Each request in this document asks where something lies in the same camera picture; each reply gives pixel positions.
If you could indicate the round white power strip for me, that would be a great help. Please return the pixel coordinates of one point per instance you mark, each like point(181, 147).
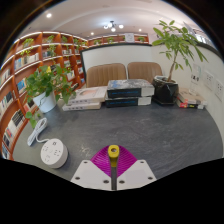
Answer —
point(53, 153)

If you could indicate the large white book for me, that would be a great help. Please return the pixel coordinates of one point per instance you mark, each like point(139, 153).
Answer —
point(88, 94)

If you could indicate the thin white book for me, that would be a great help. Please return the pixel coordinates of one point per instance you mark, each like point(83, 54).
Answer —
point(81, 106)

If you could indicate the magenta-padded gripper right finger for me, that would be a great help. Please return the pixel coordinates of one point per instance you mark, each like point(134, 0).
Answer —
point(138, 175)

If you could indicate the white wall socket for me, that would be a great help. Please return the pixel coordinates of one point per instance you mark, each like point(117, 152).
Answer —
point(219, 89)
point(209, 80)

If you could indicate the dark book with white pages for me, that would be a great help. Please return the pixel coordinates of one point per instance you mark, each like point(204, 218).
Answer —
point(126, 102)

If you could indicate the small tree in black pot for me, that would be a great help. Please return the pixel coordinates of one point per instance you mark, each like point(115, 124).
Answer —
point(165, 91)

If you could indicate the yellow charger block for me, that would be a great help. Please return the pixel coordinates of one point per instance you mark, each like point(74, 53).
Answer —
point(113, 155)

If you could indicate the tan upholstered chair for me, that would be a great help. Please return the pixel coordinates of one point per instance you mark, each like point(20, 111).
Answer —
point(143, 70)
point(105, 75)

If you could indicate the leafy plant in white pot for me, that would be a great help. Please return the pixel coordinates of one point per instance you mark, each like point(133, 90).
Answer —
point(45, 101)

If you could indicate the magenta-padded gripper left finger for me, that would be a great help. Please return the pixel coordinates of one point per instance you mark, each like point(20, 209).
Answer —
point(86, 175)

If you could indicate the clear standing sign holder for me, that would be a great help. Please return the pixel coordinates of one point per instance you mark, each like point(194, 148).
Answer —
point(196, 80)

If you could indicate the orange wooden shelf unit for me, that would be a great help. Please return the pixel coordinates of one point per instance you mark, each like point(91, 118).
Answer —
point(13, 100)

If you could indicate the recessed ceiling spotlights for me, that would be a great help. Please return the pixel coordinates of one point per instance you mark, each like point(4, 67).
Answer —
point(49, 15)

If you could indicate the ceiling chandelier lamp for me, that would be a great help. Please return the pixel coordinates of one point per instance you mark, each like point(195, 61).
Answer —
point(112, 26)

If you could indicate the small stack of colourful books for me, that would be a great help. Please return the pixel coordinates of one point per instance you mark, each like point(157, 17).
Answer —
point(190, 100)

